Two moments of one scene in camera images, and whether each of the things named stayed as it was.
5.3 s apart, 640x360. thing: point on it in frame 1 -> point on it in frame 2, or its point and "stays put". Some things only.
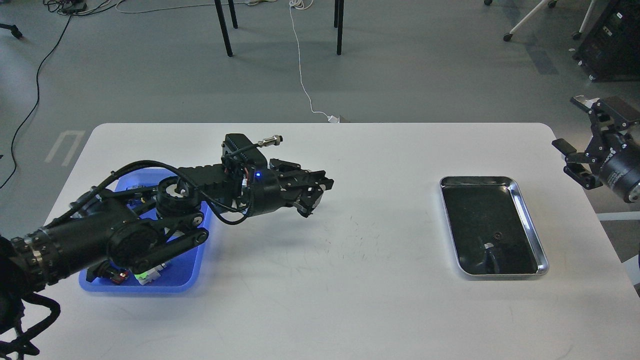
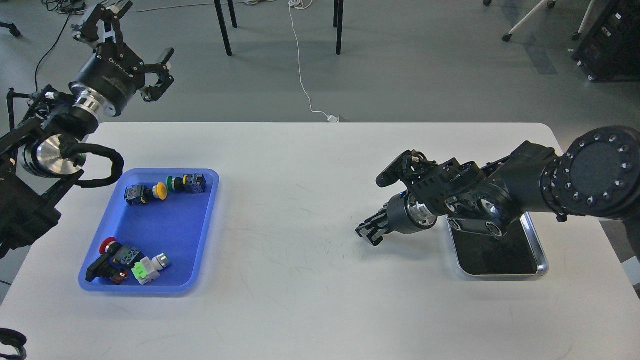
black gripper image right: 621,171 -> 405,213
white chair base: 551,4 stays put
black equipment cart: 610,51 stays put
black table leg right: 338,20 stays put
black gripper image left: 269,191 -> 114,75
